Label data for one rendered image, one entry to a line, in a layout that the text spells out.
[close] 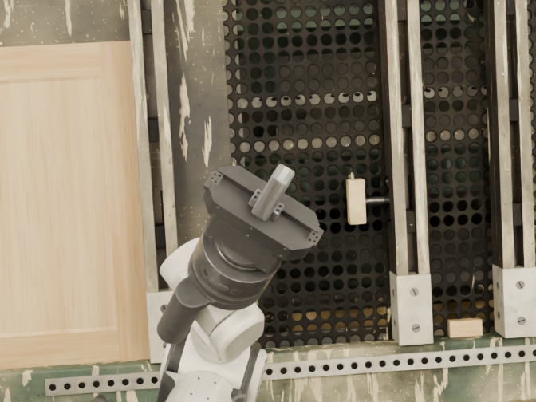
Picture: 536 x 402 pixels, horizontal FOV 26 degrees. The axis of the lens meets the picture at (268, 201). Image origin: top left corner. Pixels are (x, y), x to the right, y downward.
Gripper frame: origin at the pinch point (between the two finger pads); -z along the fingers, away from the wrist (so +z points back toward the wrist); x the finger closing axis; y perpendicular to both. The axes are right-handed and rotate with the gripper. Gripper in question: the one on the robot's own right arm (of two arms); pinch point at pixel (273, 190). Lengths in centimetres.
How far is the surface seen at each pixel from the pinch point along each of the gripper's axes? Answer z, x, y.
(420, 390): 88, -39, 45
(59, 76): 72, 45, 51
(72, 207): 85, 31, 37
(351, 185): 70, -9, 63
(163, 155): 72, 22, 48
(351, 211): 73, -11, 60
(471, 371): 84, -45, 51
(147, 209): 78, 19, 41
